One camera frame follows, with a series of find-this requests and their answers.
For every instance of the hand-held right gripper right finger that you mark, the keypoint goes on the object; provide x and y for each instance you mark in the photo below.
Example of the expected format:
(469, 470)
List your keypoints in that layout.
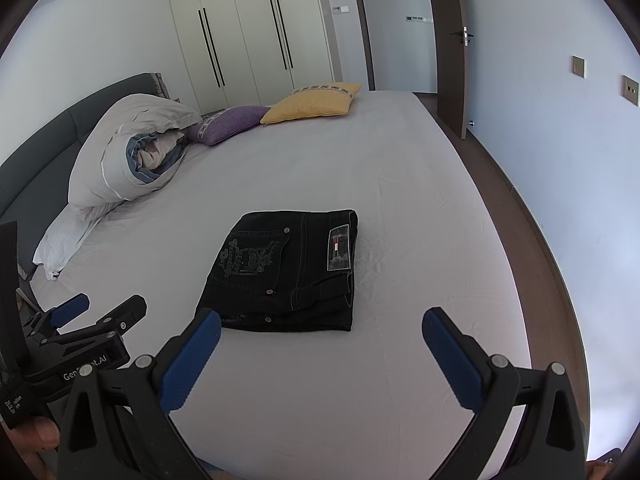
(452, 360)

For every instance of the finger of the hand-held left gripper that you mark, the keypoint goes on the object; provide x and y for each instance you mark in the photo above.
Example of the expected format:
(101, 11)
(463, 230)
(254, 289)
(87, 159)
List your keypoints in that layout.
(70, 307)
(117, 317)

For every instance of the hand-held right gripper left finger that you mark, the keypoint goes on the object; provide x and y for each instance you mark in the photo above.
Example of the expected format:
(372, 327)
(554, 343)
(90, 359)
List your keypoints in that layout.
(192, 355)

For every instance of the black pants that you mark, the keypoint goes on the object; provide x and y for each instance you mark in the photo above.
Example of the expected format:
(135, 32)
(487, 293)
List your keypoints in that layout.
(280, 270)

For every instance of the person's left hand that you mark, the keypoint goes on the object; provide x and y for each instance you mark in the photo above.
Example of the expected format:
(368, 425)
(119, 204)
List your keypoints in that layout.
(37, 437)

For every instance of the white pillow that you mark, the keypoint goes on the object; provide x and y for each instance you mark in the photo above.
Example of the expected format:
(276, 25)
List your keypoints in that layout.
(60, 240)

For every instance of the bed with white sheet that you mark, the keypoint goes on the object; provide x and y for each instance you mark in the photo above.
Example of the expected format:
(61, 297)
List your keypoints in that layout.
(400, 210)

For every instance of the grey padded headboard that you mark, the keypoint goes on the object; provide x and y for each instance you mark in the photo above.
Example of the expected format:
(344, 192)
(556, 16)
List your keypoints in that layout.
(45, 135)

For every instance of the rolled beige duvet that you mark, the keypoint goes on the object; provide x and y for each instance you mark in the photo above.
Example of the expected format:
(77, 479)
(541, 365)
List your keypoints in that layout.
(115, 135)

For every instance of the person's foot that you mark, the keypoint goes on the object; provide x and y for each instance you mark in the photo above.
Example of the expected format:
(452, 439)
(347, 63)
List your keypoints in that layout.
(602, 465)

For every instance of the purple pillow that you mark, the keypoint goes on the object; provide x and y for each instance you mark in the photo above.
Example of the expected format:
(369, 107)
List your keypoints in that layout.
(230, 122)

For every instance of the brown wooden door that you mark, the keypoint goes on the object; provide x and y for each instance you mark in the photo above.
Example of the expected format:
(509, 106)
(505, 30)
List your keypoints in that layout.
(450, 85)

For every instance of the yellow pillow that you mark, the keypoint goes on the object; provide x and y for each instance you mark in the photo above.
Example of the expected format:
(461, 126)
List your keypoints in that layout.
(310, 105)

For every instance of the cream wardrobe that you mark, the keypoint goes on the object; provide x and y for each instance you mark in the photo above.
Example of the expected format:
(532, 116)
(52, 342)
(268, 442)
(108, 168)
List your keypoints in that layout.
(245, 35)

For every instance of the metal wall socket plate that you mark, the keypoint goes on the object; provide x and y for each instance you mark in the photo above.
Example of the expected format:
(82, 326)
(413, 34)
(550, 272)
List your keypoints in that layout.
(579, 66)
(630, 91)

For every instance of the brown door frame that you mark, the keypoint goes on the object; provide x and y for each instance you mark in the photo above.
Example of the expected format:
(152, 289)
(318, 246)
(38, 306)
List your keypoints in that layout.
(364, 35)

